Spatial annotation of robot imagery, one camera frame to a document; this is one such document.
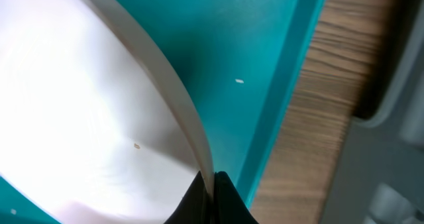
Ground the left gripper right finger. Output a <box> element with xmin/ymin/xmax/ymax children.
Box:
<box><xmin>214</xmin><ymin>171</ymin><xmax>258</xmax><ymax>224</ymax></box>

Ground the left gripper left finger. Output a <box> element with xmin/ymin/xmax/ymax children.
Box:
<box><xmin>165</xmin><ymin>172</ymin><xmax>211</xmax><ymax>224</ymax></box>

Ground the grey dishwasher rack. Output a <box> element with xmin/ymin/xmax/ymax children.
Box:
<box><xmin>320</xmin><ymin>0</ymin><xmax>423</xmax><ymax>223</ymax></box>

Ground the teal plastic serving tray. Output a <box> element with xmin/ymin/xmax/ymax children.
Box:
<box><xmin>1</xmin><ymin>0</ymin><xmax>324</xmax><ymax>223</ymax></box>

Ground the large pink plate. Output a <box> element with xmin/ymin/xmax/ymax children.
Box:
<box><xmin>1</xmin><ymin>0</ymin><xmax>215</xmax><ymax>223</ymax></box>

